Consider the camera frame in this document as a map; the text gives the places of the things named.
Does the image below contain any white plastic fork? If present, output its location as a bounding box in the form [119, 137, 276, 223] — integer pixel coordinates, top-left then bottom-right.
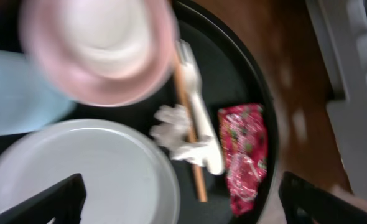
[177, 40, 225, 175]

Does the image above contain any grey round plate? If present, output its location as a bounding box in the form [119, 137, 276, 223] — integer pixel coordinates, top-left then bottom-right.
[0, 119, 180, 224]

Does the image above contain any crumpled white tissue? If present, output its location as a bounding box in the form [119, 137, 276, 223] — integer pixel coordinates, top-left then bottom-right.
[150, 105, 213, 167]

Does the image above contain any grey dishwasher rack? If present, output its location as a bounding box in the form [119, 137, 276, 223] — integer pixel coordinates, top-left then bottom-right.
[305, 0, 367, 200]

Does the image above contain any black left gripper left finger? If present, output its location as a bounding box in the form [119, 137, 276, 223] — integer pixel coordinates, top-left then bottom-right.
[0, 173, 86, 224]

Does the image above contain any wooden chopstick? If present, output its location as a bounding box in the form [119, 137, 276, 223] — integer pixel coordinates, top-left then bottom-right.
[173, 51, 208, 202]

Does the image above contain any pink bowl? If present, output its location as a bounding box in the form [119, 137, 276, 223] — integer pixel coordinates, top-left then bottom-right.
[18, 0, 179, 107]

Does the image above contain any white cup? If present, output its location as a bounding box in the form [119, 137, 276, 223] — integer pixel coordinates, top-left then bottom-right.
[58, 0, 154, 78]

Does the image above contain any red snack wrapper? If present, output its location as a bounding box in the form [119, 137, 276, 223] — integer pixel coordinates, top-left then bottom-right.
[218, 103, 268, 216]

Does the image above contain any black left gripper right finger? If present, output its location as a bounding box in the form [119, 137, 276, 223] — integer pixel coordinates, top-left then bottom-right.
[279, 171, 367, 224]

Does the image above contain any light blue cup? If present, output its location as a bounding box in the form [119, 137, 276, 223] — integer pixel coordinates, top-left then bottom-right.
[0, 50, 76, 136]

